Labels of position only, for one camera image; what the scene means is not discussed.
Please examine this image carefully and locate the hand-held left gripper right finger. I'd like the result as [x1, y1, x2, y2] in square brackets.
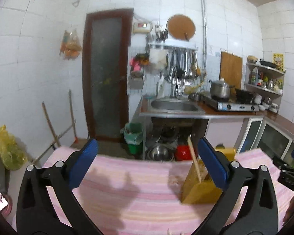
[197, 137, 280, 235]

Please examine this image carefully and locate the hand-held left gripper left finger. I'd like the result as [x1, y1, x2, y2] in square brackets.
[16, 139, 106, 235]

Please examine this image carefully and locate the yellow perforated utensil holder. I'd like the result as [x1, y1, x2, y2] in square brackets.
[181, 160, 223, 204]

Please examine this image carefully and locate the person's right hand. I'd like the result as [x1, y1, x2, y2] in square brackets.
[283, 193, 294, 224]

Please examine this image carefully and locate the yellow plastic box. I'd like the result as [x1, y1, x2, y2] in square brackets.
[214, 147, 236, 161]

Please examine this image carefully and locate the wooden chopstick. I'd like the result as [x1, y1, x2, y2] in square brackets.
[187, 136, 204, 184]

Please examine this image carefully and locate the red pot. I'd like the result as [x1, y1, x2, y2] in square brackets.
[175, 145, 194, 162]

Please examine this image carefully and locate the white glass-door cabinet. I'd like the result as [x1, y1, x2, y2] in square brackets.
[235, 117, 294, 162]

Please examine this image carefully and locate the green trash bin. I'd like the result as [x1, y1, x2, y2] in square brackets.
[123, 122, 144, 155]

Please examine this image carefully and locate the wooden stick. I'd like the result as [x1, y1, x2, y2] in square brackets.
[42, 101, 62, 148]

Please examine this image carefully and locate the stack of steel bowls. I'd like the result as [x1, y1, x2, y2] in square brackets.
[146, 144, 174, 162]

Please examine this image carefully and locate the pink striped tablecloth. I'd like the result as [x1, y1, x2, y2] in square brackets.
[11, 146, 294, 235]

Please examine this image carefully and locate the steel gas stove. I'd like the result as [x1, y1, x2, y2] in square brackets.
[202, 94, 260, 112]

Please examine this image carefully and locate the steel kitchen sink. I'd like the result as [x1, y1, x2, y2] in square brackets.
[139, 97, 206, 117]

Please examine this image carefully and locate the white corner shelf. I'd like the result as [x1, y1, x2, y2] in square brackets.
[244, 62, 286, 96]

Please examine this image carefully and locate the steel cooking pot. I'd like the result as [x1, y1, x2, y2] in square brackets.
[209, 78, 235, 99]

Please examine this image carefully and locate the black wok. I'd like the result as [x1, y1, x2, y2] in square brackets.
[235, 89, 256, 104]

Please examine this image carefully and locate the yellow plastic bag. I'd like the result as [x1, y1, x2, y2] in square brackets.
[0, 125, 28, 171]

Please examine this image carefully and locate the brown frosted glass door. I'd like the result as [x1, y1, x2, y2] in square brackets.
[82, 8, 134, 142]

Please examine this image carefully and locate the steel faucet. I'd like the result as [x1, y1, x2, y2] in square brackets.
[170, 75, 185, 99]

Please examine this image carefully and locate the clear plastic bottle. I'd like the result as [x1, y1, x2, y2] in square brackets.
[250, 67, 259, 86]

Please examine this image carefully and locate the wooden cutting board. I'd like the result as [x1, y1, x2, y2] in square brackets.
[220, 51, 243, 90]

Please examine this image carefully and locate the black pan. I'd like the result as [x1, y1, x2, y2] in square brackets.
[259, 59, 277, 69]

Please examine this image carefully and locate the pink hanging cloth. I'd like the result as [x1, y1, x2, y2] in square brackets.
[130, 53, 150, 72]

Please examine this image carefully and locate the hanging clear plastic bag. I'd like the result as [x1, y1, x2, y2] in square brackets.
[60, 29, 83, 60]

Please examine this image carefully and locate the white hanging plastic bag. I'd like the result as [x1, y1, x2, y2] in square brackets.
[149, 49, 168, 68]

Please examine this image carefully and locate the round wooden lid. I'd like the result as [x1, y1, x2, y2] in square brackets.
[167, 15, 196, 41]

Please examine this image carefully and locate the broom handle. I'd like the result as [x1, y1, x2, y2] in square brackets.
[68, 90, 79, 144]

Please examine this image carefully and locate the yellow wall poster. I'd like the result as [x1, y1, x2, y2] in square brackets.
[272, 53, 284, 71]

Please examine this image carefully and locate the white wall rack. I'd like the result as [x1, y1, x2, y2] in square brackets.
[147, 42, 199, 52]

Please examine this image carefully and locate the grey wall pipe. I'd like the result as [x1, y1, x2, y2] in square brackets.
[198, 0, 208, 72]

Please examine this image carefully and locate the white electric wall box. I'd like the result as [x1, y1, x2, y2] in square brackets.
[133, 22, 154, 34]

